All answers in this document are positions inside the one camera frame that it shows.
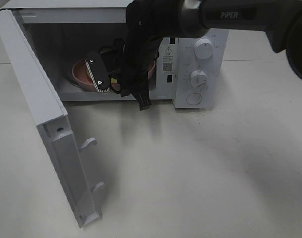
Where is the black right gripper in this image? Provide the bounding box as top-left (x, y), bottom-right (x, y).
top-left (101, 34), bottom-right (161, 111)

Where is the pink round plate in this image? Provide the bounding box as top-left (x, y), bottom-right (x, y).
top-left (72, 58), bottom-right (156, 92)

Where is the white timer knob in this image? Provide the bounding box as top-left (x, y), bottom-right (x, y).
top-left (190, 70), bottom-right (208, 88)

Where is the round door release button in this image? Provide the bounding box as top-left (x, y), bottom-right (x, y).
top-left (186, 93), bottom-right (202, 105)

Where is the white microwave door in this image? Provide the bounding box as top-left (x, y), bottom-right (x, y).
top-left (0, 10), bottom-right (105, 228)

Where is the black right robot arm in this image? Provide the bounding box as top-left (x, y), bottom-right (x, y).
top-left (110, 0), bottom-right (302, 110)

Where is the white microwave oven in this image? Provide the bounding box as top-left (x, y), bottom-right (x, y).
top-left (0, 0), bottom-right (228, 108)

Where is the white upper power knob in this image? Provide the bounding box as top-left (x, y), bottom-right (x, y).
top-left (194, 37), bottom-right (215, 60)

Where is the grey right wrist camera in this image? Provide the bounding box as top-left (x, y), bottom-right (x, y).
top-left (85, 51), bottom-right (110, 93)

